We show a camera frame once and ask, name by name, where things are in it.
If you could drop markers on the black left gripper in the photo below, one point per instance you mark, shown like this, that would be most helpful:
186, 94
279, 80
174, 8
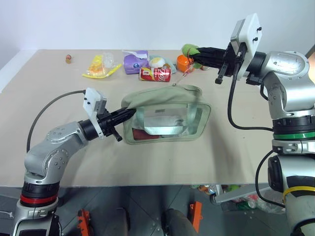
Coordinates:
107, 120

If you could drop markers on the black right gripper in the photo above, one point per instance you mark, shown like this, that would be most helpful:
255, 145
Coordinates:
232, 61

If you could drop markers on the green pouch with clear window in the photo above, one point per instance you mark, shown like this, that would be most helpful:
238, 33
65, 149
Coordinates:
160, 96

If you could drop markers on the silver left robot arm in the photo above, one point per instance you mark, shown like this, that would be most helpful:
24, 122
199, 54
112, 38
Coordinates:
61, 132

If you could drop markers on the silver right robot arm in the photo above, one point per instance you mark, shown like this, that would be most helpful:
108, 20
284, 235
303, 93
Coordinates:
288, 73

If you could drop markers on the red item inside pouch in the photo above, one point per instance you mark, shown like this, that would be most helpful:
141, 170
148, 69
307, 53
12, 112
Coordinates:
142, 134

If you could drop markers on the white packet inside pouch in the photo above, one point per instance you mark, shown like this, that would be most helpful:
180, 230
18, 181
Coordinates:
162, 123

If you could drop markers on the white yellow egg plush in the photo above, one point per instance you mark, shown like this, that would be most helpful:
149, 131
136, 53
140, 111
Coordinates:
157, 62

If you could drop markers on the orange plastic cup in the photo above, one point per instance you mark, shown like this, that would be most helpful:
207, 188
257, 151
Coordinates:
182, 63

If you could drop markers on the red soda can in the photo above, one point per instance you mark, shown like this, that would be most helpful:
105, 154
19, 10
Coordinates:
157, 74

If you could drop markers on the purple tissue pack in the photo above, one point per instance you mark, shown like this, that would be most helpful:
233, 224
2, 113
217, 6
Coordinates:
133, 62

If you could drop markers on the yellow snack bag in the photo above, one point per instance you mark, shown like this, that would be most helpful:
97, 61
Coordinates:
96, 67

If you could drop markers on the clear crumpled plastic wrapper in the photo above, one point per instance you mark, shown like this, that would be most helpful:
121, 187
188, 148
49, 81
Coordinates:
108, 59

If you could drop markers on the orange black clamp tool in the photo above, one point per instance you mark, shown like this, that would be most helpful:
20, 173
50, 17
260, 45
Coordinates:
82, 221
197, 214

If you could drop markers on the dark rounded shape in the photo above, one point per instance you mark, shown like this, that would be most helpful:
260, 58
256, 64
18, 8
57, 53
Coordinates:
176, 222

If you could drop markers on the grey storage bin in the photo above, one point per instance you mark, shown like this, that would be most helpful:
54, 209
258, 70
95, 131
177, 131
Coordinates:
233, 195

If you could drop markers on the clear bag of toys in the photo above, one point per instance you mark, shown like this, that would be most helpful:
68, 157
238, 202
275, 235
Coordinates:
261, 205

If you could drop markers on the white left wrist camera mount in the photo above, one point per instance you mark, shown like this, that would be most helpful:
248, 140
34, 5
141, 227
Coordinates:
91, 98

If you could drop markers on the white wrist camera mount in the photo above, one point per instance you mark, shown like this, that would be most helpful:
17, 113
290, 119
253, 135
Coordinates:
249, 32
91, 98

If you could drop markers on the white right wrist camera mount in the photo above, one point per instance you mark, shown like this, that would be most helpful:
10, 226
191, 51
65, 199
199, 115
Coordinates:
249, 32

